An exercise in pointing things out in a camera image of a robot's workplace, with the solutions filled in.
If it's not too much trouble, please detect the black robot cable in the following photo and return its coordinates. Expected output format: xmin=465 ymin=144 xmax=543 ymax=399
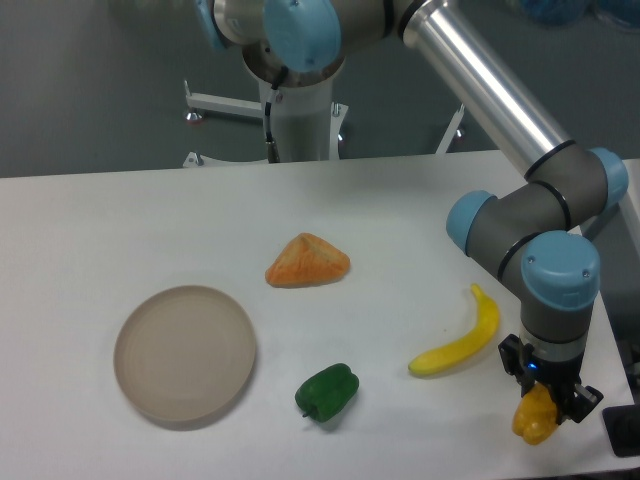
xmin=263 ymin=65 xmax=291 ymax=164

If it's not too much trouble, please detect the black device at table edge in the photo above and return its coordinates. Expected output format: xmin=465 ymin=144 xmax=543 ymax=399
xmin=602 ymin=405 xmax=639 ymax=458

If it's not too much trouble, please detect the green bell pepper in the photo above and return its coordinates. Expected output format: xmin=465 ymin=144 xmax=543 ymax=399
xmin=294 ymin=363 xmax=360 ymax=423

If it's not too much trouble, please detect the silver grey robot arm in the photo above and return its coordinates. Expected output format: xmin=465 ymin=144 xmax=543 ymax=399
xmin=195 ymin=1 xmax=629 ymax=422

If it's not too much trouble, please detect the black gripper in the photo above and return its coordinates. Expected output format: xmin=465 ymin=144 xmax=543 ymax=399
xmin=498 ymin=334 xmax=603 ymax=424

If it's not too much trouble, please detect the orange triangular pastry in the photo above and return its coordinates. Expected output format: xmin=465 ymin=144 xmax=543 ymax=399
xmin=265 ymin=232 xmax=351 ymax=288

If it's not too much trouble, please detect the yellow banana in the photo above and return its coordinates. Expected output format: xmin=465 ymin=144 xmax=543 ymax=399
xmin=408 ymin=284 xmax=501 ymax=377

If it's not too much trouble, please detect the blue object top right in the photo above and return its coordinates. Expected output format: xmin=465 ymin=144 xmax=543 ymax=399
xmin=508 ymin=0 xmax=639 ymax=33

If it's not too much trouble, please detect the beige round plate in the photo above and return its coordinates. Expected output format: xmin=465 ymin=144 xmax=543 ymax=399
xmin=113 ymin=285 xmax=257 ymax=430

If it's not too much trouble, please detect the yellow bell pepper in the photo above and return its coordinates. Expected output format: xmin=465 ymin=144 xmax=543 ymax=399
xmin=511 ymin=383 xmax=558 ymax=445

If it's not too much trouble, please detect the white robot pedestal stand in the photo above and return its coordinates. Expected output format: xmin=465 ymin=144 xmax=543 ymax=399
xmin=185 ymin=44 xmax=465 ymax=163

